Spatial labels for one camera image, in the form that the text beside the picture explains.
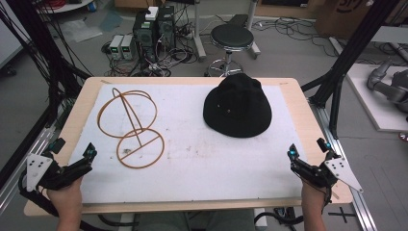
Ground person's grey trousers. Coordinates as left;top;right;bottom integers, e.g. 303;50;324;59
137;210;257;231

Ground clear plastic sheet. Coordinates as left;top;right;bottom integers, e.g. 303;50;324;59
59;18;104;43

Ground brown cardboard box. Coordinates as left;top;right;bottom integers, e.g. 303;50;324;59
314;0;408;40

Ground person's left hand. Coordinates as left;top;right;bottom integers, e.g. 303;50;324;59
47;177;85;217

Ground black bucket hat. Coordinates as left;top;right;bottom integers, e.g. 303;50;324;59
202;72;273;140

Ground tangle of floor cables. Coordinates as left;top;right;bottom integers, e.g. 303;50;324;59
101;38;200;78

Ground white table mat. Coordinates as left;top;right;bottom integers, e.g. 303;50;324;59
68;83;306;205

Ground person's right hand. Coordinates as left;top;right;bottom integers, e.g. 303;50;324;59
300;182;329;212

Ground black frame post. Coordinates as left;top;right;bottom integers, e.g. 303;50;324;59
300;0;402;140
6;0;92;129

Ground aluminium rail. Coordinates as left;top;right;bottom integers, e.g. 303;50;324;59
0;123;61;215
308;98;379;231

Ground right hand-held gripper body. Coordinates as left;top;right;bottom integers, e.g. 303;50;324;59
290;151;365;193

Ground black computer tower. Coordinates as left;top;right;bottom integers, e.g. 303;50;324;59
156;5;177;50
132;11;159;63

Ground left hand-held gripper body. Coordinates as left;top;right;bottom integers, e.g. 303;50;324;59
25;149;94;193

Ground grey metal desk leg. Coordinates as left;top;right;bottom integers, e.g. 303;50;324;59
191;0;208;63
245;0;262;60

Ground light wooden table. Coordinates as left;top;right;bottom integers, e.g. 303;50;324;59
23;76;354;218

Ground white platform board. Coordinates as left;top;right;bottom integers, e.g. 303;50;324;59
345;63;408;133

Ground grey power supply unit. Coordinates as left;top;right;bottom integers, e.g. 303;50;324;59
108;34;125;61
120;34;137;61

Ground white round table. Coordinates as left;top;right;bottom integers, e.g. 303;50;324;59
36;0;94;14

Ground black floor cables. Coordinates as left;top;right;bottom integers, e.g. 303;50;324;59
252;16;336;57

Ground black hanging cable bundle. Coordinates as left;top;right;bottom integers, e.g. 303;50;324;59
0;0;75;107

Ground copper wire hat stand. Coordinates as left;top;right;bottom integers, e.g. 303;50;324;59
96;87;166;170

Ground black round stool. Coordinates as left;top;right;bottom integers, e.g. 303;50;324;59
205;23;256;78

